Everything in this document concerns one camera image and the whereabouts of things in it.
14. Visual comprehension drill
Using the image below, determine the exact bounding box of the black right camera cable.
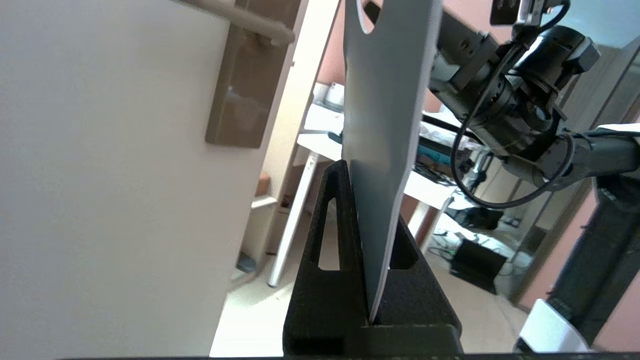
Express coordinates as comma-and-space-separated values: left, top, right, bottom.
449, 0, 576, 210

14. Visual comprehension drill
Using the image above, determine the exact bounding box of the white table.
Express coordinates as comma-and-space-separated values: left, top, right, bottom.
267, 131, 463, 289

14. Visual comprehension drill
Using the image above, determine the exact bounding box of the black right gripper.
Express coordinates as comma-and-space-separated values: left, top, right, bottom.
429, 10, 502, 96

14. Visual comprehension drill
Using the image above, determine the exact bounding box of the black box with cables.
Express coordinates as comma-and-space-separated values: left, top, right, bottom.
449, 238, 509, 296

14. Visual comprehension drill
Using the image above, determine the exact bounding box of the beige wooden door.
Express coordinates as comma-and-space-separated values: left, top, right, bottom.
0, 0, 342, 358

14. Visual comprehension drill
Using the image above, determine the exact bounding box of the black robot torso column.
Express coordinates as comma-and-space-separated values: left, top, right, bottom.
547, 175, 640, 347

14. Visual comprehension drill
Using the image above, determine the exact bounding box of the cream wardrobe shelf unit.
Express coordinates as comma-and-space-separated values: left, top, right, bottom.
235, 170, 301, 281

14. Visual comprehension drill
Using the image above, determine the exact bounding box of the grey-blue do-not-disturb door sign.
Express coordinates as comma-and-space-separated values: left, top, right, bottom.
341, 0, 444, 324

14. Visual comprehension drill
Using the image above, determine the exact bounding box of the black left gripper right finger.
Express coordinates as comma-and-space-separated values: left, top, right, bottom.
360, 216, 464, 357

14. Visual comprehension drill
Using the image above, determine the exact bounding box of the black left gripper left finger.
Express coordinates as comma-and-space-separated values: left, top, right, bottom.
282, 159, 372, 357

